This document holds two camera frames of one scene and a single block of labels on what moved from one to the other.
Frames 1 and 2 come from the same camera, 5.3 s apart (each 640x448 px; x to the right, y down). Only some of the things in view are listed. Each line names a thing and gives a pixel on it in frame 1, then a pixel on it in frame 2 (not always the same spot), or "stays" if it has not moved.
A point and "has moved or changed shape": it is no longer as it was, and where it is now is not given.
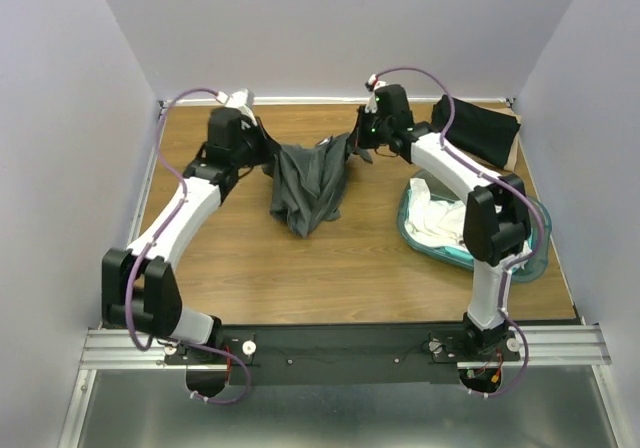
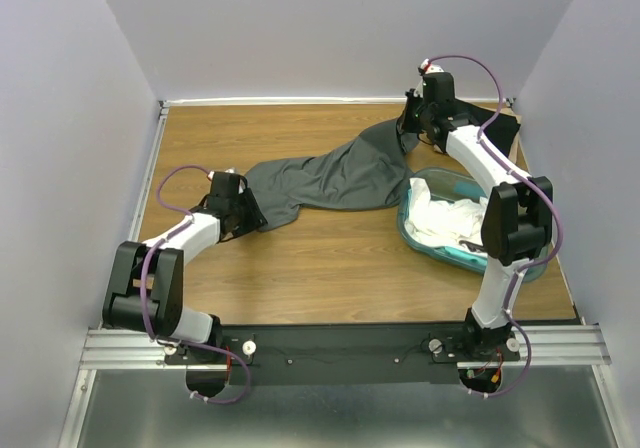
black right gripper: (356, 139) → (403, 122)
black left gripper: (269, 146) → (256, 217)
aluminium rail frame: (582, 347) stays
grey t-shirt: (308, 181) has moved or changed shape
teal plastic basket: (433, 216) stays
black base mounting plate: (339, 354) stays
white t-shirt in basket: (436, 221) stays
